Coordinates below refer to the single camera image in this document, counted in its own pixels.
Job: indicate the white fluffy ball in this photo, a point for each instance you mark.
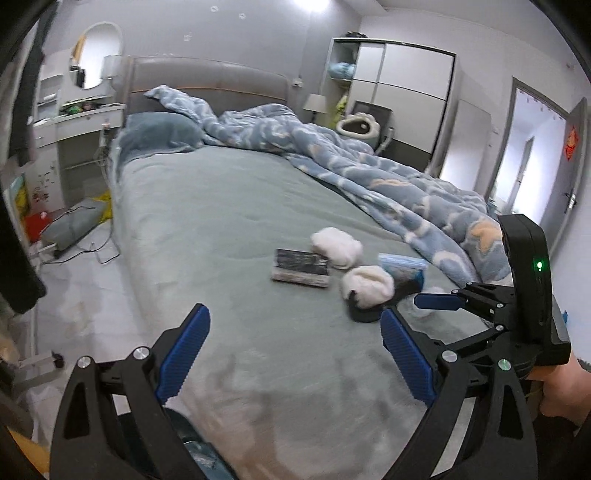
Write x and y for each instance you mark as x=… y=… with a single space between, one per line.
x=368 y=286
x=343 y=251

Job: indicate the black hanging coat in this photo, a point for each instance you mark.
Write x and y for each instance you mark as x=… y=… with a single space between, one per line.
x=24 y=28

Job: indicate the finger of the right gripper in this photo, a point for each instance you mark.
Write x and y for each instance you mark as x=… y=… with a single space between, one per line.
x=445 y=302

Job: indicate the white clothes rack base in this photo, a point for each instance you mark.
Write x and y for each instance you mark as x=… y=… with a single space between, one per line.
x=39 y=360

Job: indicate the white dressing table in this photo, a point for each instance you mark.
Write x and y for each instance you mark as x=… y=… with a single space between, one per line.
x=68 y=123

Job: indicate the blue cloud-pattern duvet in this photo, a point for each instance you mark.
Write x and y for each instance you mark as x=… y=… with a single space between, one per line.
x=448 y=226

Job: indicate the blue-grey pillow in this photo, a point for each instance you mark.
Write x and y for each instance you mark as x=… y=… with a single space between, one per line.
x=150 y=133

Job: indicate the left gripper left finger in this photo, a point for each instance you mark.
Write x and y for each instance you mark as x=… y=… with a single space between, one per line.
x=176 y=349

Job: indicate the person right hand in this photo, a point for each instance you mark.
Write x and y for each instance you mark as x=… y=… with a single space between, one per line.
x=566 y=390

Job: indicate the blue white tissue pack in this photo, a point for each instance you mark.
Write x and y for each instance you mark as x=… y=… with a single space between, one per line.
x=404 y=268

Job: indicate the red box on floor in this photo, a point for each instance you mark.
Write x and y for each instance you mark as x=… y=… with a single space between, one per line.
x=35 y=223

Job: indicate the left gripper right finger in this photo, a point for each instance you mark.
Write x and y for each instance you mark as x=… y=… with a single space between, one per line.
x=418 y=371

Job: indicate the bedside table lamp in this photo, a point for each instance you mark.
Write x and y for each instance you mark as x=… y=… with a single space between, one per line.
x=316 y=105

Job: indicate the dark teal trash bin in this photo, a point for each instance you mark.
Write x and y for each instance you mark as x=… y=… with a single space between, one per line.
x=202 y=452

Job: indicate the grey upholstered headboard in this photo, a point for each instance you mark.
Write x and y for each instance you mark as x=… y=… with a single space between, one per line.
x=225 y=86

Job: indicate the white wardrobe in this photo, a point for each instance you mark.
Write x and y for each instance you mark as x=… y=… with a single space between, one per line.
x=416 y=83

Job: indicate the white cloud-shaped pet bed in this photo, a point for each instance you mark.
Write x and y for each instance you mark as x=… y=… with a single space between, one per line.
x=360 y=126

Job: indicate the round wall mirror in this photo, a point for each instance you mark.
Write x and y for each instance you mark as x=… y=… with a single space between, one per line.
x=93 y=53

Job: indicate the grey room door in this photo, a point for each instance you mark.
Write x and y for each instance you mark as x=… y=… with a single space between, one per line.
x=563 y=195

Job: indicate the yellow plastic bag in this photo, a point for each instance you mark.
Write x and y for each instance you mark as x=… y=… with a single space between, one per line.
x=105 y=198

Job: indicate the black tissue pack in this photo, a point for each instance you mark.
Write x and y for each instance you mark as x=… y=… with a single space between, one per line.
x=301 y=268

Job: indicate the grey-green bed blanket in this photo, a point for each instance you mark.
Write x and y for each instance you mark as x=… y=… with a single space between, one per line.
x=287 y=386

